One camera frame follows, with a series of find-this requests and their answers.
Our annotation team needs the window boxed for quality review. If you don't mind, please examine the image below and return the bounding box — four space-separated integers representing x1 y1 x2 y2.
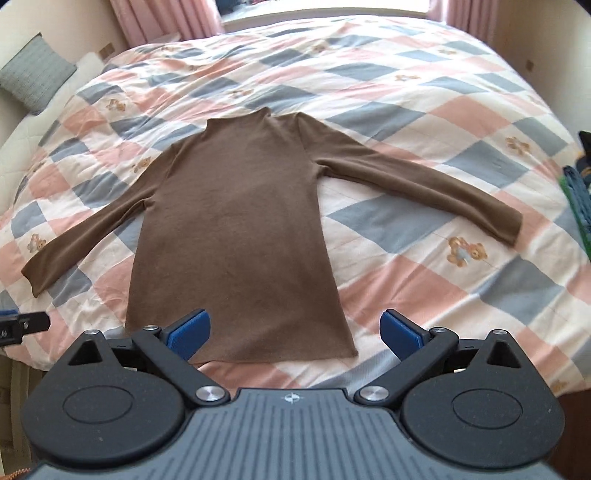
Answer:
217 0 432 14

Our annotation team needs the brown sweater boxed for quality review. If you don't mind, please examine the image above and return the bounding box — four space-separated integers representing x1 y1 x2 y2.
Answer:
21 107 523 365

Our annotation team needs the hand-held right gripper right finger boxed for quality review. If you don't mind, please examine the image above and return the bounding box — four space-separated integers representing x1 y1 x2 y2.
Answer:
353 310 527 407

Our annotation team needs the checkered bear print quilt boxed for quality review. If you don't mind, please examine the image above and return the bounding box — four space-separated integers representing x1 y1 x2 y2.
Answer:
0 16 591 398

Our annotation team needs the grey cushion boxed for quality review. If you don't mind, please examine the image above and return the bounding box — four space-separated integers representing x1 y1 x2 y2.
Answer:
0 33 78 116

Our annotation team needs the folded blue garment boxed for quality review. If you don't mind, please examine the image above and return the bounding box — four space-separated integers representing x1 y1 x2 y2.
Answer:
564 168 591 245

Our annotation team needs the wide pink curtain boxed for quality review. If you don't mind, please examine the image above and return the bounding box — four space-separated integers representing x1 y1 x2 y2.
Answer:
108 0 225 47

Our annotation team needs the folded green garment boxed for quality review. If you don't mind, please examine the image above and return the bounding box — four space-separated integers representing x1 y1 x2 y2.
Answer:
560 174 591 259

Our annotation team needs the white quilted pad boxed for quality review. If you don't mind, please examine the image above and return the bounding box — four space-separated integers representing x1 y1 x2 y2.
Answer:
0 52 109 153

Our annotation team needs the windowsill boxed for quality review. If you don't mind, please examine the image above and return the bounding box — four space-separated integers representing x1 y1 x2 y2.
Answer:
222 9 431 34

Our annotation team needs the narrow pink curtain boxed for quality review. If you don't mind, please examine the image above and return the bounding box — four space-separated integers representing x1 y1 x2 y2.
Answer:
427 0 502 44

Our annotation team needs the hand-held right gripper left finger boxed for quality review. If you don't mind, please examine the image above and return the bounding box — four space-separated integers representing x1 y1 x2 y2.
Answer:
69 309 230 407

